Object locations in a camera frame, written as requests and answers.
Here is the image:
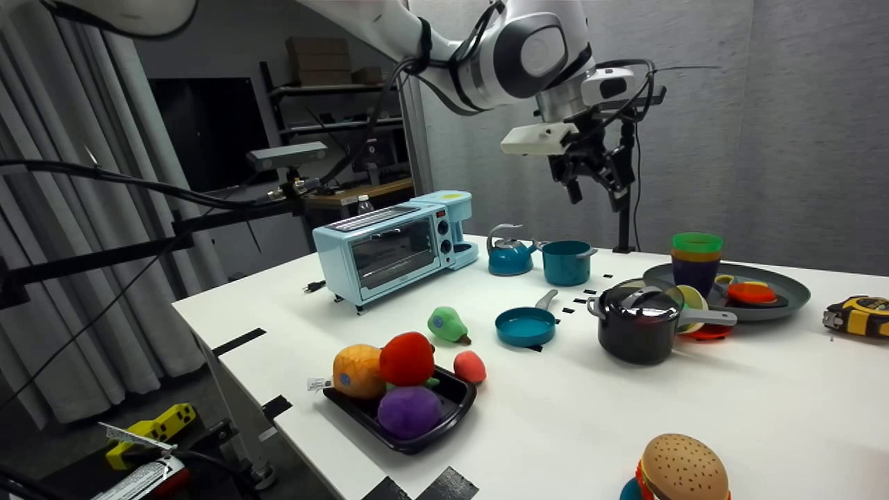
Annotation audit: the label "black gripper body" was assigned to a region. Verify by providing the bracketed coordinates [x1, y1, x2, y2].
[550, 110, 635, 191]

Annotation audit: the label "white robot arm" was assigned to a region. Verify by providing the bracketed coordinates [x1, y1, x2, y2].
[299, 0, 638, 207]

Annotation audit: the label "teal toy pot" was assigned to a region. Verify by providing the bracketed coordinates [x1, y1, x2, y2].
[542, 241, 593, 287]

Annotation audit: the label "black toy pot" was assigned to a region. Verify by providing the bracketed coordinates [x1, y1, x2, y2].
[585, 278, 742, 367]

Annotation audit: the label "blue toy pan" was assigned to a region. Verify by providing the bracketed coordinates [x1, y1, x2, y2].
[493, 288, 557, 350]

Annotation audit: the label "blue toy kettle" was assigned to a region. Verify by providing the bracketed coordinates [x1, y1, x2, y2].
[485, 223, 535, 278]

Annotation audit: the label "stacked colourful cups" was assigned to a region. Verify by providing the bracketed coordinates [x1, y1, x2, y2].
[668, 230, 721, 294]

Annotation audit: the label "yellow-green plastic plate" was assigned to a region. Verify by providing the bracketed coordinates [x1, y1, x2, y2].
[668, 284, 708, 334]

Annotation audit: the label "dark grey round tray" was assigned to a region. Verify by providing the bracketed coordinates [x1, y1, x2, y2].
[645, 264, 810, 325]

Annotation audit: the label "orange toy food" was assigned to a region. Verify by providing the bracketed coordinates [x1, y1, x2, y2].
[728, 280, 777, 309]

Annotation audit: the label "green plush pear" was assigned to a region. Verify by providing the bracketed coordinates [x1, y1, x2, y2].
[426, 305, 470, 344]

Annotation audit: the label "small red plush tomato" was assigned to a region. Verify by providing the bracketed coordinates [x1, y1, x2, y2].
[451, 350, 485, 385]

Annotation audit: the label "light blue toy oven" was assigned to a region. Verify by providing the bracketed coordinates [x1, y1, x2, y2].
[310, 188, 478, 309]

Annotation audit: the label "black plastic tray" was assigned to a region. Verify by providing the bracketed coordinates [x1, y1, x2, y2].
[322, 367, 478, 456]

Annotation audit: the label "red plush apple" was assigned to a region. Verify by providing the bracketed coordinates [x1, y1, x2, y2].
[381, 330, 435, 385]

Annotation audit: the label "yellow tape measure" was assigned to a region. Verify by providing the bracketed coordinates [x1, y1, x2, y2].
[821, 294, 889, 339]

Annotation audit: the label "purple plush ball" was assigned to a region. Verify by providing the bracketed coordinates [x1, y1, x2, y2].
[374, 385, 443, 438]

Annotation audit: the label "plush toy hamburger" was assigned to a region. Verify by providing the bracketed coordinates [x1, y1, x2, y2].
[633, 434, 729, 500]

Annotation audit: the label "small blue plate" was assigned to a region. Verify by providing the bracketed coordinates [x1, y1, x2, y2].
[618, 478, 640, 500]

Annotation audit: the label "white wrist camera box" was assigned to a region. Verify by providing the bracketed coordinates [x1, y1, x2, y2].
[500, 121, 576, 155]

